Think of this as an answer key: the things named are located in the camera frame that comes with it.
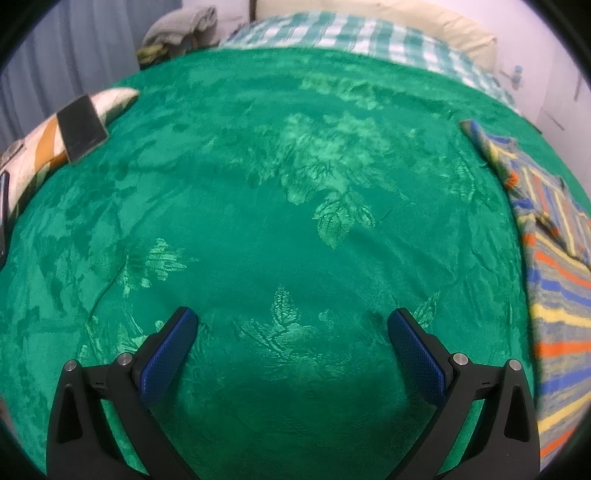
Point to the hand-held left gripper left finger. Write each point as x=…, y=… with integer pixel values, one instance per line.
x=168, y=355

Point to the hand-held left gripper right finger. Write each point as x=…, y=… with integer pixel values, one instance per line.
x=418, y=360

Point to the striped knit sweater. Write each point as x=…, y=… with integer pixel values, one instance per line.
x=558, y=286

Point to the green leaf-pattern blanket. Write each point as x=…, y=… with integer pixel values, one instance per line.
x=277, y=207

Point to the dark slim object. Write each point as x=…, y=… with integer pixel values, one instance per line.
x=3, y=212

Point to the black rectangular cloth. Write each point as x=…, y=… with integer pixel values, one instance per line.
x=83, y=129

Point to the white orange patterned pillow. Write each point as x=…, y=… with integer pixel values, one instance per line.
x=41, y=143

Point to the pale blue curtain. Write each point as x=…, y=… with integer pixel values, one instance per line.
x=69, y=55

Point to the cream pillow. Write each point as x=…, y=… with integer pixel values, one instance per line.
x=461, y=32

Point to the green white checkered sheet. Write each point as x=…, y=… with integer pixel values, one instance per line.
x=346, y=37

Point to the grey striped cloth pile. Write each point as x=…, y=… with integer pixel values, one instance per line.
x=184, y=23

